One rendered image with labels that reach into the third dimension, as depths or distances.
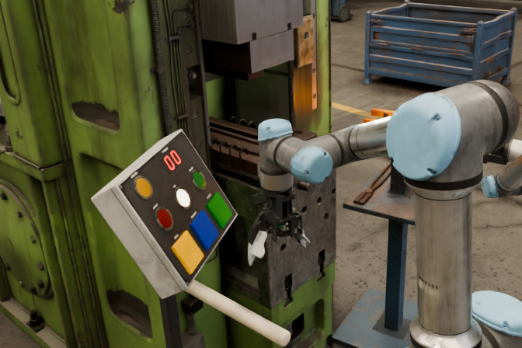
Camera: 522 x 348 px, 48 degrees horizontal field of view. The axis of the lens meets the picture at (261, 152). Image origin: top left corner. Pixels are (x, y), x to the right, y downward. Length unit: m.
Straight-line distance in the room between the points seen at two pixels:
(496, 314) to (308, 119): 1.29
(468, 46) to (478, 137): 4.57
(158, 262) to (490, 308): 0.68
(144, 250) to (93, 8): 0.80
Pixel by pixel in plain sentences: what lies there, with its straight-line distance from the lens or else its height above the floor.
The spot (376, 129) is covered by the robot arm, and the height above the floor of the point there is 1.31.
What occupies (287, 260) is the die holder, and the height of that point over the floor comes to 0.62.
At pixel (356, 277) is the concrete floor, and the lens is 2.99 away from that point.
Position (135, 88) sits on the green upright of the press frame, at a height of 1.28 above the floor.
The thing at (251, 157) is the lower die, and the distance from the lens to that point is 1.87.
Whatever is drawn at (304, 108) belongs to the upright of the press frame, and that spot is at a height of 1.02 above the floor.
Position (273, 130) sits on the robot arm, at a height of 1.28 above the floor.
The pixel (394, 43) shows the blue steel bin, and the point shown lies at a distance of 5.76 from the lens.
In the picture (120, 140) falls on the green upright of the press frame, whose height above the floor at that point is 1.11.
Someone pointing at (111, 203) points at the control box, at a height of 1.15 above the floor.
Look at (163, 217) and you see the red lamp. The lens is 1.33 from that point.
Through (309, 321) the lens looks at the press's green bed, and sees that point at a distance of 2.38.
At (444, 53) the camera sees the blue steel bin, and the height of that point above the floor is 0.41.
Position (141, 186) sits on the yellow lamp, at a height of 1.17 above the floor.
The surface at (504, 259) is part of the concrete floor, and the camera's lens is 3.25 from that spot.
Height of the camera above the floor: 1.73
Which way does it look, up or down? 23 degrees down
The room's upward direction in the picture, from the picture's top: 3 degrees counter-clockwise
